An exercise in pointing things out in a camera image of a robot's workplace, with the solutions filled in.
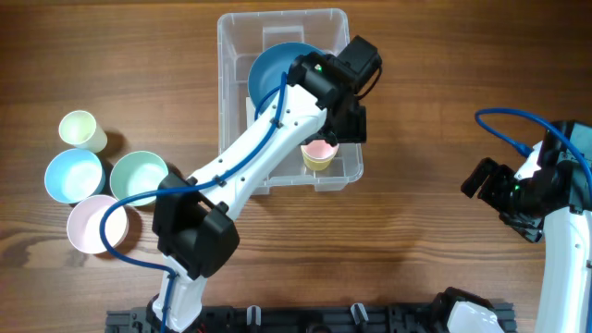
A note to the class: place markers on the light blue plastic bowl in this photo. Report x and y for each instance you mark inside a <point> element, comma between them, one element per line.
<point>74,175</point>

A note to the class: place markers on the mint green bowl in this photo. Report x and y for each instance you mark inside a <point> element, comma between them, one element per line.
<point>136,173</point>

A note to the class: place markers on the dark blue deep plate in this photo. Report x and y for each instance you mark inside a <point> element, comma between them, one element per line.
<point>265,73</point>

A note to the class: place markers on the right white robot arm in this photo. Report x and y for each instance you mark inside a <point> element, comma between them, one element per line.
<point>548,199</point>

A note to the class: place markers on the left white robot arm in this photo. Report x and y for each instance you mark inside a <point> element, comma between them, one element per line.
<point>194,218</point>

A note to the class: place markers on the pink plastic bowl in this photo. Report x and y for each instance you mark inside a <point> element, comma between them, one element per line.
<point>84,222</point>

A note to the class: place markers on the pink plastic cup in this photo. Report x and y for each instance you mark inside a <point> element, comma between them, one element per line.
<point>319,150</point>

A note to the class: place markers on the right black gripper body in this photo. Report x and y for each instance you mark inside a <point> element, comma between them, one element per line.
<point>484,180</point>

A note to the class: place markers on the cream plastic cup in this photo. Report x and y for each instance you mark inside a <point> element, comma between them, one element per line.
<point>80,129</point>

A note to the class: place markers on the yellow plastic cup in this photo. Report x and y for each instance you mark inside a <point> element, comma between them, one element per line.
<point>317,164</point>

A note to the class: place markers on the white label sticker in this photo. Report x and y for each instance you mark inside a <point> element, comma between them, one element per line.
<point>250,111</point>

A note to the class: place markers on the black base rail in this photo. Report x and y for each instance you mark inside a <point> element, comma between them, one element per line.
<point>397,317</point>

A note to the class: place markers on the clear plastic storage container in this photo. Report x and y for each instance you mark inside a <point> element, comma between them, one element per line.
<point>241,38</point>

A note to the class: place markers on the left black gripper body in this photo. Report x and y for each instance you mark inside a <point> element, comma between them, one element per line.
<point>350,124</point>

